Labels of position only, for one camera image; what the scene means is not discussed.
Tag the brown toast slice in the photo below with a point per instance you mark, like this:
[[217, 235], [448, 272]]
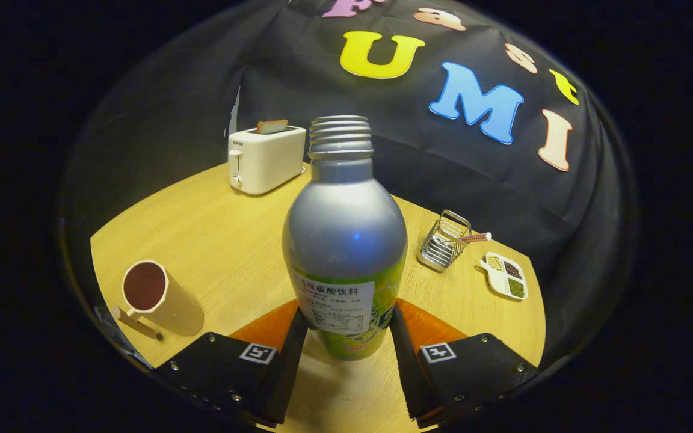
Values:
[[272, 126]]

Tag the black backdrop cloth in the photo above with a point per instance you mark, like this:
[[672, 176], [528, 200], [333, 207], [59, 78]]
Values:
[[473, 174]]

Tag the white toaster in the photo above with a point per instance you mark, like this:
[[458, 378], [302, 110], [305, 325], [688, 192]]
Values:
[[268, 159]]

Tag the wooden table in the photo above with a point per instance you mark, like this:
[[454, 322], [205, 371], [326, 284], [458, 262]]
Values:
[[226, 240]]

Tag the silver bottle with green label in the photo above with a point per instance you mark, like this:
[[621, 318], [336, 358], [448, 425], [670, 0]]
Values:
[[343, 234]]

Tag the white divided dish with beans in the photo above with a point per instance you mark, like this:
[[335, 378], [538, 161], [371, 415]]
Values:
[[506, 276]]

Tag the red striped straw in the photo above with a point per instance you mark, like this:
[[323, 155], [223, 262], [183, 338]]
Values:
[[477, 237]]

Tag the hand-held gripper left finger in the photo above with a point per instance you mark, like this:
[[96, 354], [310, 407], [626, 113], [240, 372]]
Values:
[[286, 373]]

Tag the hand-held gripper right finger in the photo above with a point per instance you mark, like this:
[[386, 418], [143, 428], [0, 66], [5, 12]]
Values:
[[409, 373]]

